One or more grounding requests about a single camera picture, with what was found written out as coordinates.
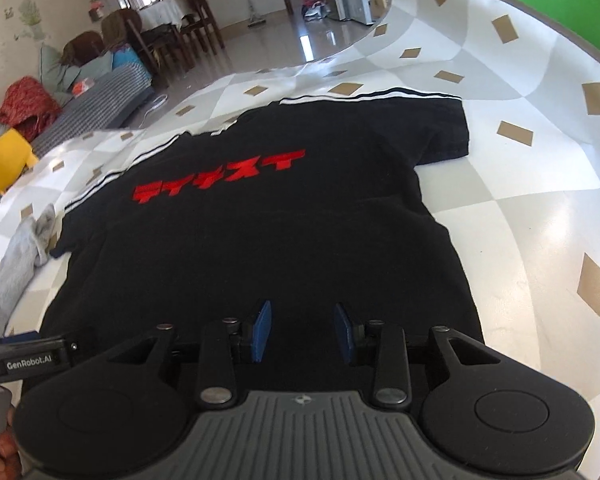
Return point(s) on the white plastic bag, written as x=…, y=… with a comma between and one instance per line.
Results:
x=315, y=10

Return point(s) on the checkered table cover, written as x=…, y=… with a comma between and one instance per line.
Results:
x=530, y=235

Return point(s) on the pale green cushion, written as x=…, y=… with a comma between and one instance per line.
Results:
x=65, y=67

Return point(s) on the grey sweatshirt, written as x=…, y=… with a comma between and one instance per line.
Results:
x=15, y=265

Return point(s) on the houndstooth sofa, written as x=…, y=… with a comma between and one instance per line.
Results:
x=90, y=105

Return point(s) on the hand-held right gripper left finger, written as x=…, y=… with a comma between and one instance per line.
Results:
x=261, y=332

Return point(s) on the black t-shirt red lettering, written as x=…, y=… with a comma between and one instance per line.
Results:
x=255, y=240

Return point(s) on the dining table white cloth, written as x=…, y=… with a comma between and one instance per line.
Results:
x=162, y=12

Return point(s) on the white power strip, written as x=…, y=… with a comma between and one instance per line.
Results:
x=155, y=105

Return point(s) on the yellow plastic chair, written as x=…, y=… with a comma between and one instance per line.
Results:
x=5, y=160

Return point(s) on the red patterned cloth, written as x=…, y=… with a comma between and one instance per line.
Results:
x=27, y=105

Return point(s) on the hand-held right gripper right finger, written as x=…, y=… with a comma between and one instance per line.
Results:
x=342, y=332

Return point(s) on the orange white packet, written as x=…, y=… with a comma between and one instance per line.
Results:
x=82, y=87

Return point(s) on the wooden dining chair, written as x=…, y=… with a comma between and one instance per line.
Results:
x=82, y=45
x=125, y=25
x=200, y=2

